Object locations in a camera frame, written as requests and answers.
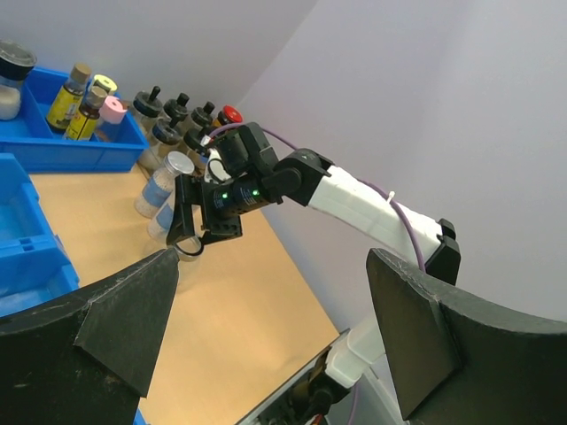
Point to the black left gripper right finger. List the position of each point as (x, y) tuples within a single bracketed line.
[(456, 358)]

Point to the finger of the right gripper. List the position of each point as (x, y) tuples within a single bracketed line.
[(204, 239), (181, 233)]

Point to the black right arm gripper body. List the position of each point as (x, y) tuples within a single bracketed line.
[(250, 161)]

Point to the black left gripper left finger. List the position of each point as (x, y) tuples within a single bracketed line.
[(88, 357)]

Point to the blue label jar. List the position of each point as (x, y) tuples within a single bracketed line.
[(162, 183), (161, 222)]

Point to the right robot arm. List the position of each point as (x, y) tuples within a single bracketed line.
[(311, 180)]

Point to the blue condiment tray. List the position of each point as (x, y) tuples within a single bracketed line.
[(40, 150)]

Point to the black cap cruet front middle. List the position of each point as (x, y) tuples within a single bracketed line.
[(192, 141)]

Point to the black cap cruet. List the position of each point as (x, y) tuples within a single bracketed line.
[(176, 108), (163, 138), (146, 108), (201, 117), (192, 141)]

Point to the red lid jar back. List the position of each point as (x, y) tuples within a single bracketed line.
[(228, 114)]

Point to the black cap cruet back right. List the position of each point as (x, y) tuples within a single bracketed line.
[(201, 117)]

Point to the black cap cruet front left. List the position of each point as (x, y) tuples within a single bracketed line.
[(163, 138)]

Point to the black cap cruet back middle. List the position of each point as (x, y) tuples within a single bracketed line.
[(176, 108)]

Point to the blue three-compartment bin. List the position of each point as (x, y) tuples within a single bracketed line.
[(34, 266)]

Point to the black cap cruet back left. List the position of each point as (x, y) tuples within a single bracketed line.
[(146, 108)]

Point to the pink lid spice jar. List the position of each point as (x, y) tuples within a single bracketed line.
[(112, 113)]

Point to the yellow label sauce bottle front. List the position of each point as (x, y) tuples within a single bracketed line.
[(84, 122)]

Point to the yellow label sauce bottle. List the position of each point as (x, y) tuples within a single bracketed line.
[(84, 122), (68, 98)]

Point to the yellow lid spice jar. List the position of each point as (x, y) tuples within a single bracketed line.
[(104, 82)]

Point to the yellow label sauce bottle back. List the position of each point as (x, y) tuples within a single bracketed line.
[(68, 98)]

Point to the white powder shaker jar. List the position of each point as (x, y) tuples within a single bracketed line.
[(17, 62)]

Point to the aluminium front rail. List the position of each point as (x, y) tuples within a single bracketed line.
[(307, 394)]

